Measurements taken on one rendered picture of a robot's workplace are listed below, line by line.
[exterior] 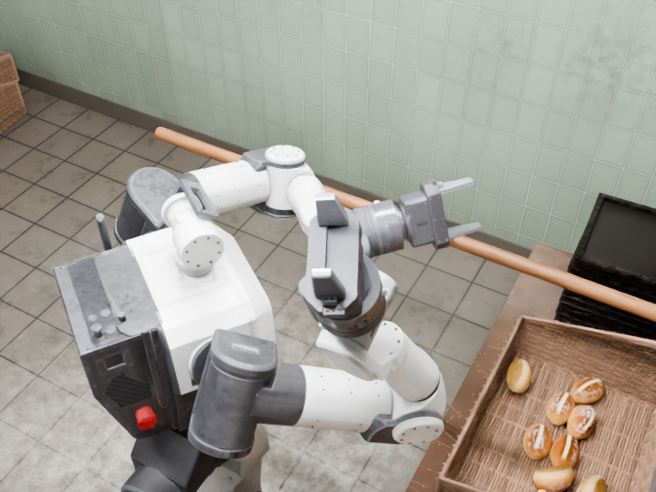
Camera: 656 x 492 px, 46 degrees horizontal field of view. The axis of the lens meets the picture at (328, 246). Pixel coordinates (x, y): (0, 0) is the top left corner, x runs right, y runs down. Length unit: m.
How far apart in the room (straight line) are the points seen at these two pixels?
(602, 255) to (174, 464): 1.19
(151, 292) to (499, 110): 1.93
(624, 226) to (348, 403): 1.21
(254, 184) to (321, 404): 0.51
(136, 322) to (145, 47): 2.65
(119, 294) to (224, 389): 0.25
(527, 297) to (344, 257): 1.58
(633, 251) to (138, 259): 1.31
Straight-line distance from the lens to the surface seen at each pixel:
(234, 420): 1.10
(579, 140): 2.88
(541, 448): 1.99
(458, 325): 3.02
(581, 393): 2.11
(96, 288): 1.25
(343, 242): 0.83
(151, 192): 1.37
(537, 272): 1.55
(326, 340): 0.97
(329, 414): 1.15
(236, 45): 3.37
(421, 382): 1.12
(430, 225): 1.31
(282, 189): 1.50
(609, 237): 2.14
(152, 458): 1.47
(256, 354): 1.10
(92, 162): 3.88
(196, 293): 1.20
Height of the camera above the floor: 2.28
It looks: 44 degrees down
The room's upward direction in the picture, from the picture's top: straight up
